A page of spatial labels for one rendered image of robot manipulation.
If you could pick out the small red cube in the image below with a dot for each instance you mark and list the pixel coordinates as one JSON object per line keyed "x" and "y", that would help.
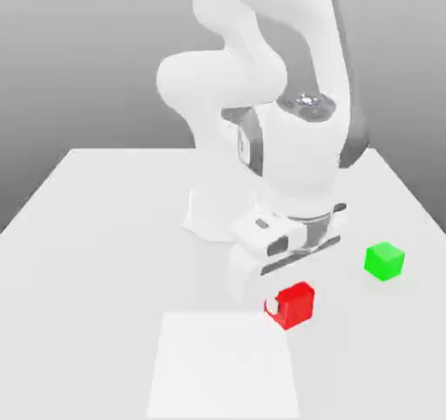
{"x": 298, "y": 305}

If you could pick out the small green cube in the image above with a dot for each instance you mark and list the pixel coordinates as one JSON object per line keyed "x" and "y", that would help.
{"x": 383, "y": 261}

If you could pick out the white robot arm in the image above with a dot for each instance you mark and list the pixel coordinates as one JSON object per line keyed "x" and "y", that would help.
{"x": 251, "y": 78}

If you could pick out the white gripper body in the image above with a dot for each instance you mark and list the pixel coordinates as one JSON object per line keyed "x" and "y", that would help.
{"x": 299, "y": 257}

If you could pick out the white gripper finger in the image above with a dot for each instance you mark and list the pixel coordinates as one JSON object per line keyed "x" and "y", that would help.
{"x": 273, "y": 305}

